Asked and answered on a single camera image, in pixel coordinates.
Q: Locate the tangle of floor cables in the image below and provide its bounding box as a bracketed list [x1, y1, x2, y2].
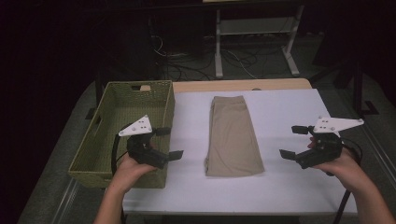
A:
[148, 33, 260, 82]

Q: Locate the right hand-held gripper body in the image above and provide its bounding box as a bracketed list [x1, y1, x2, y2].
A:
[295, 116, 365, 170]

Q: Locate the white desk frame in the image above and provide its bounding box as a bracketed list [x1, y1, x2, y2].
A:
[214, 4, 305, 79]

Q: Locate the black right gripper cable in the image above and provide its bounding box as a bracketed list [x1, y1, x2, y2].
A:
[332, 137, 364, 224]

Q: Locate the person's right hand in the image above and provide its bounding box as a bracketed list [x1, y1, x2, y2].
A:
[307, 136, 372, 193]

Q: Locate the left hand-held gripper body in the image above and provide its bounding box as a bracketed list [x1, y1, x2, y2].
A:
[118, 115, 170, 171]

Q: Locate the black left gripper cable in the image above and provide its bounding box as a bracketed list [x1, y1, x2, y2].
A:
[110, 123, 134, 175]

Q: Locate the wooden table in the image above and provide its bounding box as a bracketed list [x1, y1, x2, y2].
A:
[139, 77, 313, 94]

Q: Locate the person's left hand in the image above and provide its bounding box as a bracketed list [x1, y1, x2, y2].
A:
[109, 141, 159, 194]

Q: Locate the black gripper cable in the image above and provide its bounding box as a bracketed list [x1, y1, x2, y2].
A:
[332, 137, 364, 224]
[110, 123, 134, 175]

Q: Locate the green woven basket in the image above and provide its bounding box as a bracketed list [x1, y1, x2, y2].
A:
[67, 79, 176, 189]

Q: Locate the black metal stand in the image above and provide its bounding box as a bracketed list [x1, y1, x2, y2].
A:
[310, 57, 380, 117]

